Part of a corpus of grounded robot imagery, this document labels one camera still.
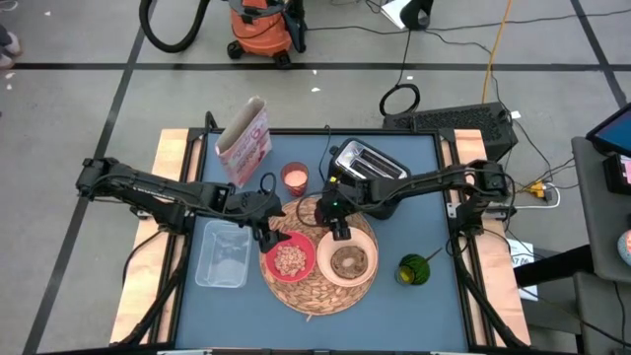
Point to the black chrome two-slot toaster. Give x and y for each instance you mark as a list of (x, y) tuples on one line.
[(370, 160)]

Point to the orange shop vacuum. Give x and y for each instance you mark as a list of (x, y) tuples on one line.
[(261, 29)]

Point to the pink strawberry yogurt cereal box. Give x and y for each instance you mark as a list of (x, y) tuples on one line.
[(246, 143)]

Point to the cereal rings heap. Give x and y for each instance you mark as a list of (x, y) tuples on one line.
[(290, 260)]

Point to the white printed paper sheet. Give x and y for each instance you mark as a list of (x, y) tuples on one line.
[(522, 256)]

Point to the brown bread slice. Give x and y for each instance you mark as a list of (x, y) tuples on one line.
[(350, 262)]

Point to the wooden table side board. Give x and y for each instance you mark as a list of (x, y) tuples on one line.
[(468, 143), (170, 148)]

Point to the coral red bowl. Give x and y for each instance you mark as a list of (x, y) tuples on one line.
[(270, 261)]

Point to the black monitor screen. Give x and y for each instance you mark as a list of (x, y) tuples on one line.
[(613, 130)]

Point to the white yellow power strip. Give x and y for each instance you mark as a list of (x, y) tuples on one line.
[(547, 194)]

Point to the green ribbed glass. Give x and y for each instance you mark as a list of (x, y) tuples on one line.
[(414, 268)]

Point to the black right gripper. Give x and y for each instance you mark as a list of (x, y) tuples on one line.
[(335, 209)]

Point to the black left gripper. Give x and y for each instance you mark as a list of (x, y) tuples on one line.
[(254, 207)]

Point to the grey side desk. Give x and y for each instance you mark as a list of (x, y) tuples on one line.
[(599, 222)]

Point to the person's foot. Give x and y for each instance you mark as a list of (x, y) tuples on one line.
[(5, 61), (11, 44)]

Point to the small black screen device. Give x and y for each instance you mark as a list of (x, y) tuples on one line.
[(618, 172)]

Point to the clear plastic container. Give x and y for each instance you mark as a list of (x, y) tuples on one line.
[(222, 256)]

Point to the round woven straw placemat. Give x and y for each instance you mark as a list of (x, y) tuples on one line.
[(315, 301)]

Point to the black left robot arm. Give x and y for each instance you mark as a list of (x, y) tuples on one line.
[(148, 190)]

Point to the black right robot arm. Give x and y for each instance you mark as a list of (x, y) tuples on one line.
[(419, 180)]

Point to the black aluminium table frame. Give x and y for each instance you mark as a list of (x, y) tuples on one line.
[(320, 131)]

